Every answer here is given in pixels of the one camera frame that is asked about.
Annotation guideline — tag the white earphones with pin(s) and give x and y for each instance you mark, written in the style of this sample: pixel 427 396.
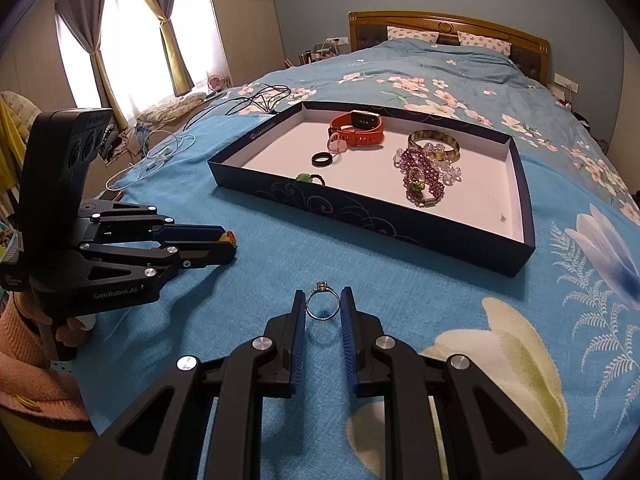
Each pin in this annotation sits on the white earphones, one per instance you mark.
pixel 160 156

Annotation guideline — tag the orange smart watch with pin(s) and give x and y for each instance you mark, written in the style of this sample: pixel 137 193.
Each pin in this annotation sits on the orange smart watch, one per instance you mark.
pixel 367 138

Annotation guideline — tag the small pink fan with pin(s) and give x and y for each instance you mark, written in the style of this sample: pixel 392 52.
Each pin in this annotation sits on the small pink fan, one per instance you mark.
pixel 216 82

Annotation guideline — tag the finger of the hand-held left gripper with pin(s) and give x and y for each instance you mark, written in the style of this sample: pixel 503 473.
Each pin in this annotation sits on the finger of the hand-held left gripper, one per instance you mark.
pixel 195 233
pixel 205 256

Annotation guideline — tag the pile of light cloths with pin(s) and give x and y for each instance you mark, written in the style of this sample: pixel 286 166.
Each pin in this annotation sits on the pile of light cloths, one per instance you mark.
pixel 172 107

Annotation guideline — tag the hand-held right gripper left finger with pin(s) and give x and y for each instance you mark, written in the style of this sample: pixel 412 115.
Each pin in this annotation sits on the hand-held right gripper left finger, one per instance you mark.
pixel 300 330

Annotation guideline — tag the window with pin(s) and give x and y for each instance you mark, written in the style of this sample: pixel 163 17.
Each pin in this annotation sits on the window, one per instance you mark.
pixel 140 50

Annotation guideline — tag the navy blue cardboard tray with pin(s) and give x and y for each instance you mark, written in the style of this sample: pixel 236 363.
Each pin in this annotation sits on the navy blue cardboard tray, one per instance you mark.
pixel 360 185

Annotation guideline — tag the person's left forearm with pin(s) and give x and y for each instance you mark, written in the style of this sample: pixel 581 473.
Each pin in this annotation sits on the person's left forearm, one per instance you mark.
pixel 30 375

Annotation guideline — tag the person's left hand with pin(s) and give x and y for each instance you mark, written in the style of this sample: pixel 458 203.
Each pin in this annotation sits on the person's left hand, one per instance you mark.
pixel 75 324

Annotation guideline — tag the wooden bed headboard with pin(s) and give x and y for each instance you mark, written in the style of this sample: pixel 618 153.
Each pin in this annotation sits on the wooden bed headboard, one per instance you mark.
pixel 450 19

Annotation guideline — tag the bright blue flower blanket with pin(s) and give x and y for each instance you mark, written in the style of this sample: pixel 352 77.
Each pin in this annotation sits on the bright blue flower blanket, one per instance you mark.
pixel 250 280

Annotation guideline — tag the white patterned pillow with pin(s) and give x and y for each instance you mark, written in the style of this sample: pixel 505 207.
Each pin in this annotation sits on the white patterned pillow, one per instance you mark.
pixel 412 34
pixel 485 42

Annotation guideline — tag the beige quilted jacket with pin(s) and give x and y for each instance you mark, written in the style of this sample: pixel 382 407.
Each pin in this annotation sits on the beige quilted jacket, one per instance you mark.
pixel 17 110

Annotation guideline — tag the gold green stone pendant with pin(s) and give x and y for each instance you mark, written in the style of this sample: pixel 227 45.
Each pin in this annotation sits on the gold green stone pendant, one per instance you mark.
pixel 415 182

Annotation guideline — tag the olive curtain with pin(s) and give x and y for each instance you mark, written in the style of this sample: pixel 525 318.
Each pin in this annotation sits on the olive curtain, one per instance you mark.
pixel 177 60

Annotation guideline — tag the bedside table cosmetics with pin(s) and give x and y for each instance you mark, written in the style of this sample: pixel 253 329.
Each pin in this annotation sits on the bedside table cosmetics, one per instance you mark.
pixel 312 52

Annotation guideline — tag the person's yellow garment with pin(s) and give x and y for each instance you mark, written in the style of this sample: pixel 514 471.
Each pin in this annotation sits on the person's yellow garment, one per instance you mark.
pixel 40 445

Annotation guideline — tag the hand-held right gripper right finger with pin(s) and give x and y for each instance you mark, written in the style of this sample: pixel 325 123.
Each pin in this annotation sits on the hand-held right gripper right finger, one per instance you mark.
pixel 346 330

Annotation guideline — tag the white wall socket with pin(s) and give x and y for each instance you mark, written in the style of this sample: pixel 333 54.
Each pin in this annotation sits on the white wall socket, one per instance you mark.
pixel 566 82
pixel 336 40

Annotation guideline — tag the gold tortoiseshell bangle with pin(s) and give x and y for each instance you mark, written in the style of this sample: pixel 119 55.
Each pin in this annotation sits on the gold tortoiseshell bangle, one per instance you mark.
pixel 422 134

